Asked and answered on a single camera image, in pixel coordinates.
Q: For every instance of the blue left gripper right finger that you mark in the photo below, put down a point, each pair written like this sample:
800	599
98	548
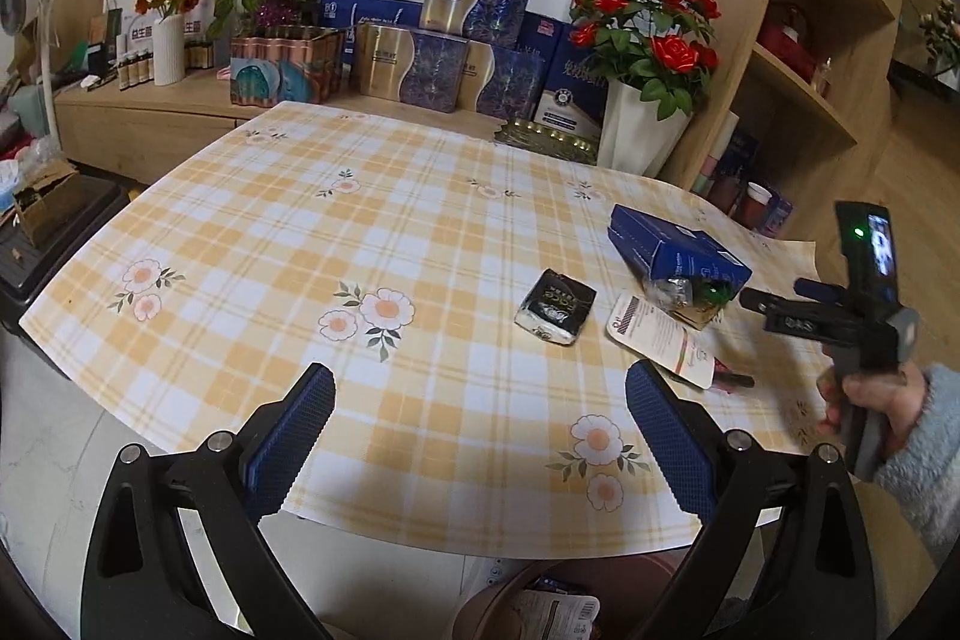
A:
680	435

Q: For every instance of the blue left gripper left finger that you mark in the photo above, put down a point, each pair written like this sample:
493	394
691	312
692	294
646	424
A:
281	436

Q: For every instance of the white printed label pouch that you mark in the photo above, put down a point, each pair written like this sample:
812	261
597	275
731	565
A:
648	331

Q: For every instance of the black cigarette pack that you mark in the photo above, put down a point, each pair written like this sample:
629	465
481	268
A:
556	308

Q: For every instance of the long blue coffee box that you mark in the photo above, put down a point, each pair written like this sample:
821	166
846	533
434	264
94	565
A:
659	250

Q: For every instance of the green gold carton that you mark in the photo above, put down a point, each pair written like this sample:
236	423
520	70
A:
693	301

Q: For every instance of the white paper wrapper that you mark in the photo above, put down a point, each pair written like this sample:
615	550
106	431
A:
554	616

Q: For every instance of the brown round trash bin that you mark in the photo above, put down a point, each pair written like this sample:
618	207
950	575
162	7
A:
628	587

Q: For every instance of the person's right hand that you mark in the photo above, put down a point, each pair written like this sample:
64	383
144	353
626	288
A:
899	397

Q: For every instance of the red paper cup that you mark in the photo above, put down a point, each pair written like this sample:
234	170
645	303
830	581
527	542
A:
752	207

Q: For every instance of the stacked pastel cups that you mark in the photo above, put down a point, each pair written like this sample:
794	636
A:
706	176

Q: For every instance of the yellow plaid tablecloth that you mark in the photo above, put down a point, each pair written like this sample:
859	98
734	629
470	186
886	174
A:
397	255

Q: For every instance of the red basket on shelf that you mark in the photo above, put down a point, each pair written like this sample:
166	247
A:
785	34

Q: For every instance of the low wooden cabinet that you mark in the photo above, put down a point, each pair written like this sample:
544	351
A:
143	133

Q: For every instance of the green leaf tray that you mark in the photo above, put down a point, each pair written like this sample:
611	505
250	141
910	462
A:
533	137

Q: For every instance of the red rose plant white pot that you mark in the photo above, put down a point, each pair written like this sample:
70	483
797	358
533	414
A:
658	59

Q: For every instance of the blue white box behind pot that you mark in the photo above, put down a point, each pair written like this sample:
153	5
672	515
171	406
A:
574	99

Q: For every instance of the striped pink basket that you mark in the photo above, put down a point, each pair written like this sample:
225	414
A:
286	64

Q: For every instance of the wooden shelf unit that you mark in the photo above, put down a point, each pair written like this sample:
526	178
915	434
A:
818	139

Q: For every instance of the gold blue gift box right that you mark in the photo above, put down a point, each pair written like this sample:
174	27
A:
500	82

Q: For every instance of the gold blue gift box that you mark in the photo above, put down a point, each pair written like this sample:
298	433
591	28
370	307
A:
409	65
494	22
500	82

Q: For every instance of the gold blue gift box left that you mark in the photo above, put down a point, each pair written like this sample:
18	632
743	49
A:
409	65

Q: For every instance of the orange flowers white vase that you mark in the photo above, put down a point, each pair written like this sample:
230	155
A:
167	36

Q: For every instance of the gold blue gift box top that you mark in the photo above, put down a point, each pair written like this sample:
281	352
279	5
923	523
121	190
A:
494	22

